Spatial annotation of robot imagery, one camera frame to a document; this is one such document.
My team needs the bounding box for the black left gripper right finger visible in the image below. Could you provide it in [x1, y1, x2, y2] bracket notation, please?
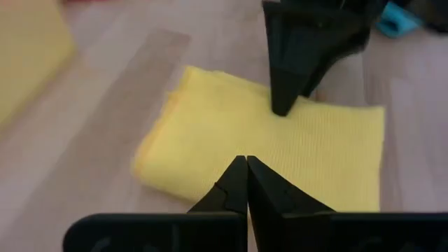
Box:
[247, 155, 448, 252]

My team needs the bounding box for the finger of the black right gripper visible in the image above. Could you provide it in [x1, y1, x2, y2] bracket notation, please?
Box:
[297, 13, 372, 98]
[262, 0, 305, 116]

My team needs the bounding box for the yellow translucent plastic bin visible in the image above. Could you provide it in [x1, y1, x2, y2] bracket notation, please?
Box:
[0, 0, 77, 131]

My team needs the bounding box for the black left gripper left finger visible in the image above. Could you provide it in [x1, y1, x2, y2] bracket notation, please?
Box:
[62, 155, 249, 252]

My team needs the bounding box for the yellow microfiber towel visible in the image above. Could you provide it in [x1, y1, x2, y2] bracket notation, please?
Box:
[132, 65, 386, 213]

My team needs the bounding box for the blue microfiber towel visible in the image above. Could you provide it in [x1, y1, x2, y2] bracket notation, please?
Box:
[375, 1, 425, 39]

